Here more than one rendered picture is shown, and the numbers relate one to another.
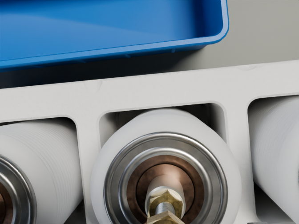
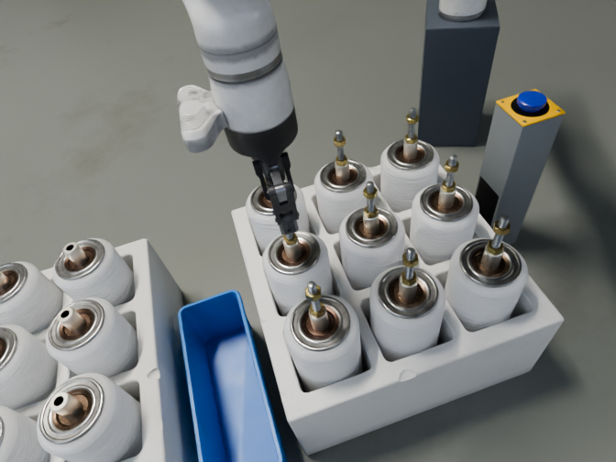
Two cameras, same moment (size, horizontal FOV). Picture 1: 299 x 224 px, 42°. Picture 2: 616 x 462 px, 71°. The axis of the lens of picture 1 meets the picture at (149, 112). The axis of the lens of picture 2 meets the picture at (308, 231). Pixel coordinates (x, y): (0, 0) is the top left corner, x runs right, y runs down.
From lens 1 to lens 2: 0.46 m
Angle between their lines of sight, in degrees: 43
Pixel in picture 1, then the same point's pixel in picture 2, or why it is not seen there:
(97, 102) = (272, 318)
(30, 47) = (266, 444)
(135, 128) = (269, 270)
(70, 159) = not seen: hidden behind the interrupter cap
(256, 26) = not seen: hidden behind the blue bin
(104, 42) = (255, 388)
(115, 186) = (294, 269)
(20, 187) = (304, 305)
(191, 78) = (254, 280)
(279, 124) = (264, 235)
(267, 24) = not seen: hidden behind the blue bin
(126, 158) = (281, 269)
